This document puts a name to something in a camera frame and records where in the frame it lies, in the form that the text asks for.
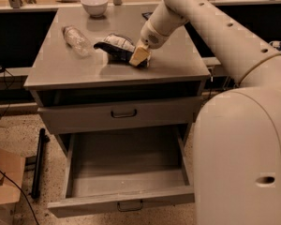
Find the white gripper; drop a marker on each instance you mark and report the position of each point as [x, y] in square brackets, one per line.
[150, 36]

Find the blue chip bag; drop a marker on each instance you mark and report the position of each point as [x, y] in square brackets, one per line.
[120, 48]

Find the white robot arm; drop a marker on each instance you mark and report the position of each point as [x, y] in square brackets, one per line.
[237, 134]

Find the grey drawer cabinet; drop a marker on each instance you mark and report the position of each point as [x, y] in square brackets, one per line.
[59, 77]

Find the open grey lower drawer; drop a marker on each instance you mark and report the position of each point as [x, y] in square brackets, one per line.
[124, 165]

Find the small black box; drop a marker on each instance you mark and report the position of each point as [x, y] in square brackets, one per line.
[146, 15]

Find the clear plastic bottle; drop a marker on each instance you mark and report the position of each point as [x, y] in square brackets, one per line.
[79, 43]

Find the black bar on floor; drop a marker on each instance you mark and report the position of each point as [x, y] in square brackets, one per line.
[42, 140]

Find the cardboard box left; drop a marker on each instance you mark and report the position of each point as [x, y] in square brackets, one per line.
[11, 175]

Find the black upper drawer handle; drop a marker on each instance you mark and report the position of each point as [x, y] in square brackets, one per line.
[119, 115]

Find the black drawer handle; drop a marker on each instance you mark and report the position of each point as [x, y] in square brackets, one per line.
[119, 115]
[129, 206]

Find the black lower drawer handle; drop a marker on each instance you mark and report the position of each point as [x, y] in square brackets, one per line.
[129, 206]

